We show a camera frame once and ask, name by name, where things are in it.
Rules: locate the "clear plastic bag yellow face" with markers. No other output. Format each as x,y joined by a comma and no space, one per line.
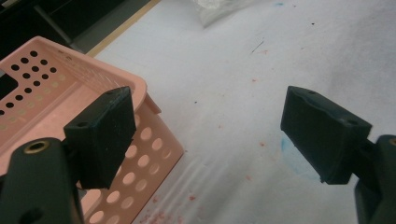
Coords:
214,12

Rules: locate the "pink perforated plastic basket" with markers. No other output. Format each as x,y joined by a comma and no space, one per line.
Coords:
49,115

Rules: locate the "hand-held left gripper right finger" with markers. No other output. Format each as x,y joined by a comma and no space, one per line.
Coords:
323,133

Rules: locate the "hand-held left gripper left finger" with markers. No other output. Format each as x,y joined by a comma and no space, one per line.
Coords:
101,137

